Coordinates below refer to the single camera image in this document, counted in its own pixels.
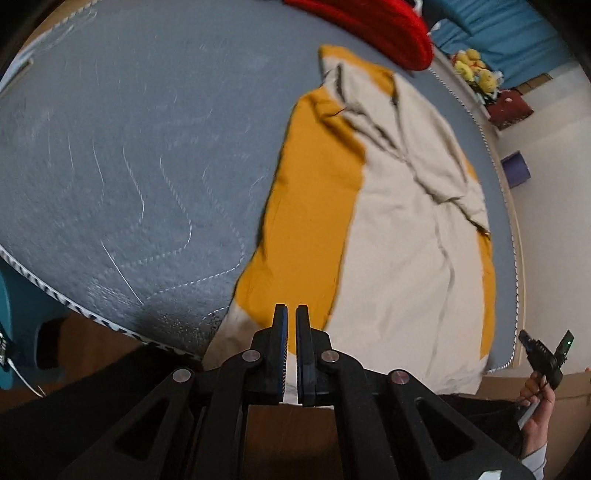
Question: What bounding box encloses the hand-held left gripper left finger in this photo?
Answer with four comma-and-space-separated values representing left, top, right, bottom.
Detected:
59, 304, 290, 480

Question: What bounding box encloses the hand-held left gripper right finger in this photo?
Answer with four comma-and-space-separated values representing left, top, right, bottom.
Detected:
295, 304, 534, 480

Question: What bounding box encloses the beige and mustard hooded jacket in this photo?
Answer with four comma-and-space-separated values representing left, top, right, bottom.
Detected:
202, 44, 498, 408

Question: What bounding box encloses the person's right forearm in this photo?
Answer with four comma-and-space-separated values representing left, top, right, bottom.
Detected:
521, 442, 549, 480

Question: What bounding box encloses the person's right hand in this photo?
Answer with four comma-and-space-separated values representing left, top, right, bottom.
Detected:
518, 370, 556, 459

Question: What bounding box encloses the cardboard box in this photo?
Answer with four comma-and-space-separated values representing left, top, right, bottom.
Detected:
475, 371, 591, 480

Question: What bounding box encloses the purple box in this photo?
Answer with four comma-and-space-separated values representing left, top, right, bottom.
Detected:
501, 152, 531, 188

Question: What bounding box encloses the person's dark clothing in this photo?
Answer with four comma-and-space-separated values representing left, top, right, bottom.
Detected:
0, 344, 527, 480

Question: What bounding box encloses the dark red bag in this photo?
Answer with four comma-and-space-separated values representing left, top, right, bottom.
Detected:
486, 89, 534, 131

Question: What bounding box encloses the teal stool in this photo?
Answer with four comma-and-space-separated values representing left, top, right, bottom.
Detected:
0, 270, 64, 391

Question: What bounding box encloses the grey quilted bed mattress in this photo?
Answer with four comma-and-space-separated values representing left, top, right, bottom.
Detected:
0, 0, 519, 376

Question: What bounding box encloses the yellow plush toy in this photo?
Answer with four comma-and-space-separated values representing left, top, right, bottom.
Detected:
475, 69, 502, 94
454, 48, 486, 78

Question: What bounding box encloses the blue curtain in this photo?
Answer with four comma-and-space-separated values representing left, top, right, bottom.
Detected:
416, 0, 579, 89

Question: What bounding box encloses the red folded quilt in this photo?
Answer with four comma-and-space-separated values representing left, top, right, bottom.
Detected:
283, 0, 435, 72

